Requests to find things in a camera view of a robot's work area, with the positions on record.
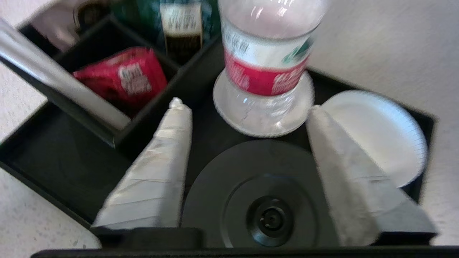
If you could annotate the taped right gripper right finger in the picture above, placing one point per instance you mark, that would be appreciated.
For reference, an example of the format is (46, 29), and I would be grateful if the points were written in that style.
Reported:
(351, 186)

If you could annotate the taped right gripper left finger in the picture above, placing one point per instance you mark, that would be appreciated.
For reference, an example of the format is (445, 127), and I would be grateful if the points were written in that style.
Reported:
(154, 179)

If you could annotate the black round kettle base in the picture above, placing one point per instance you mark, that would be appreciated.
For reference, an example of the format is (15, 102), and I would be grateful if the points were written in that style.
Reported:
(251, 186)

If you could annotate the green tea packet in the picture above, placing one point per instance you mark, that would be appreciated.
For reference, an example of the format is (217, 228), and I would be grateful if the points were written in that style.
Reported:
(183, 28)

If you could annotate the clear water bottle red cap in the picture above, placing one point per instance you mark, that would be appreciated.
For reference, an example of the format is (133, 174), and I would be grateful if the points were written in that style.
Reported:
(267, 53)

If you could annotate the round white coaster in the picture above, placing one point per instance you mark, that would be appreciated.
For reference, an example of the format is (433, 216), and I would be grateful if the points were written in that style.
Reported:
(380, 132)
(222, 104)

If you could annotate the black rectangular tray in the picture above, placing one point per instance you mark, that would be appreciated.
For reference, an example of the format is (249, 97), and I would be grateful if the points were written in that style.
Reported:
(53, 161)

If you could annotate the red sachet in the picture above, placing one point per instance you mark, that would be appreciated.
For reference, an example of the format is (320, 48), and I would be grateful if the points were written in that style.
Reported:
(122, 79)

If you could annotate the black organizer box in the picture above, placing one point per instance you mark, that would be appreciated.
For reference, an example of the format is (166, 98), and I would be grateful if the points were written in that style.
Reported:
(107, 39)

